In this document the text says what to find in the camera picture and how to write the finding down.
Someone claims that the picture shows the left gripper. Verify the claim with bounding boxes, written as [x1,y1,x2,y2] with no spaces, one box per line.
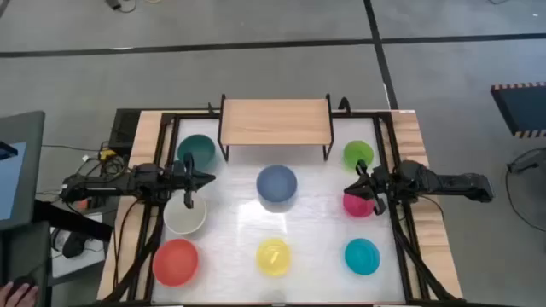
[171,152,217,210]

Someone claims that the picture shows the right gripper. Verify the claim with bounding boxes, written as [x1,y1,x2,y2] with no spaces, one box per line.
[343,159,398,217]

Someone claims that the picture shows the pink plastic bowl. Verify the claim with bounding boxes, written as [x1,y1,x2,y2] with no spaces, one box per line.
[342,191,377,219]

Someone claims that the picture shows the dark teal plastic bowl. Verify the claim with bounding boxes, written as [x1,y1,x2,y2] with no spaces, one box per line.
[177,134,218,171]

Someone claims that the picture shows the green plastic bowl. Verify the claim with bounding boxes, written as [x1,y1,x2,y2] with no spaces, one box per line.
[342,140,375,171]

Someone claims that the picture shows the white plastic bowl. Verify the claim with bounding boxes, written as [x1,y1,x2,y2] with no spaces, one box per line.
[163,191,208,235]

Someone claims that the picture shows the cyan plastic bowl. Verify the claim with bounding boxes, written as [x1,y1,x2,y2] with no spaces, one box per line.
[344,237,381,276]

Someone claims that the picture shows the blue plastic bowl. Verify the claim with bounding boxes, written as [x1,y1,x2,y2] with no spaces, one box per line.
[255,165,299,205]

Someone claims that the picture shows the red plastic bowl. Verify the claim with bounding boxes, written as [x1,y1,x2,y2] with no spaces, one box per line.
[152,238,200,287]

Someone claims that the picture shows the yellow translucent plastic bowl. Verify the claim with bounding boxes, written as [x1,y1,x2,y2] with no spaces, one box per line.
[255,238,293,277]

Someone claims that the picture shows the wooden shelf riser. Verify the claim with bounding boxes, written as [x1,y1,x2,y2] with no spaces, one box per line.
[216,93,335,163]

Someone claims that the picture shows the black perforated box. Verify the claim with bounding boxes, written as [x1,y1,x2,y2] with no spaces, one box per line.
[109,108,142,157]

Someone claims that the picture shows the black desk bar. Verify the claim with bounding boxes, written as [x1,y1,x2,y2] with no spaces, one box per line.
[32,199,114,242]

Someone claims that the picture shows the grey floor device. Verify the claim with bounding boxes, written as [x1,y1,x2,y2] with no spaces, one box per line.
[506,148,546,175]

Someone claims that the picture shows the hazard striped dark platform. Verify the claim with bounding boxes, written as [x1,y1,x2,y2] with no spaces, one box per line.
[490,81,546,139]

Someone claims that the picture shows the grey monitor blue screen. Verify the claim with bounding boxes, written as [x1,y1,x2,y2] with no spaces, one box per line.
[0,110,46,231]

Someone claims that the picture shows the black power adapter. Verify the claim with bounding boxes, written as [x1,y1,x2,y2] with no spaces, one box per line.
[104,0,138,14]

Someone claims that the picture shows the person's hand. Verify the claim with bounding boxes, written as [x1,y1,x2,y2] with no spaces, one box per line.
[0,281,39,307]

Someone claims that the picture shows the black aluminium table frame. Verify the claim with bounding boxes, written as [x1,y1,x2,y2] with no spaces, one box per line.
[102,108,464,307]

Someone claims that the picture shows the tangled cable bundle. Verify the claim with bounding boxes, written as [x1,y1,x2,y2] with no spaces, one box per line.
[40,142,129,201]

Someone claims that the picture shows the black floor cable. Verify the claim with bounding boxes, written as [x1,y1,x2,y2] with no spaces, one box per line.
[504,168,546,234]

